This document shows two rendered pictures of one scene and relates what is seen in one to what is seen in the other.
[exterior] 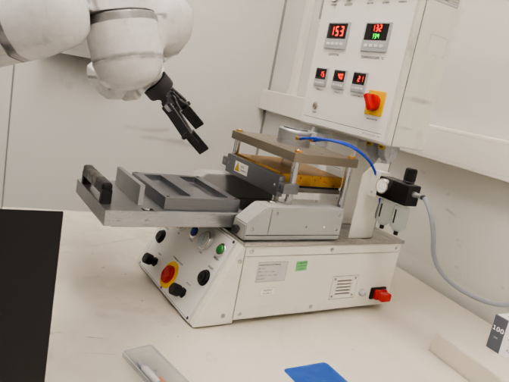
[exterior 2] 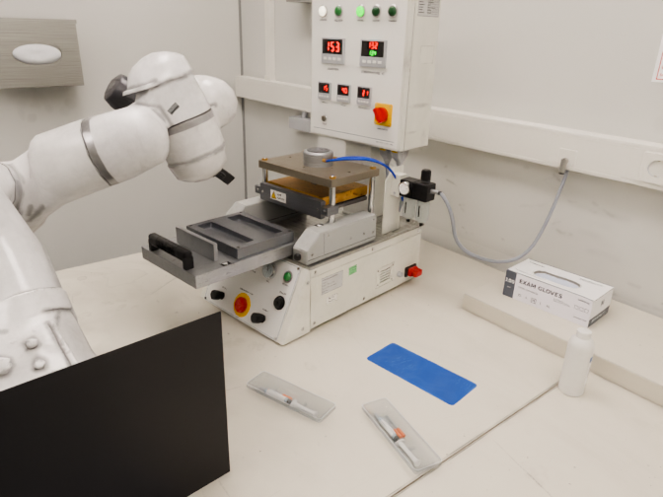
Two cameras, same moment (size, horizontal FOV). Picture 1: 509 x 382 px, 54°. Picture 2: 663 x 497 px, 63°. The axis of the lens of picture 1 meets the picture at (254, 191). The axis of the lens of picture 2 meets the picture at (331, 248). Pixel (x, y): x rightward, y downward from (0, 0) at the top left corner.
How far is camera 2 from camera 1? 34 cm
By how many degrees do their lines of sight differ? 16
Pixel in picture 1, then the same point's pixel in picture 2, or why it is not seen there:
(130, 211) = (214, 270)
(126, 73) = (206, 171)
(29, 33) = (129, 166)
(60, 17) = (154, 147)
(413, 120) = (417, 123)
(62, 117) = not seen: hidden behind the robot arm
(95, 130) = not seen: hidden behind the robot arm
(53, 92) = (17, 129)
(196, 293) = (276, 317)
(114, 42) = (191, 148)
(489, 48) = (462, 31)
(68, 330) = not seen: hidden behind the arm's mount
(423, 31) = (414, 45)
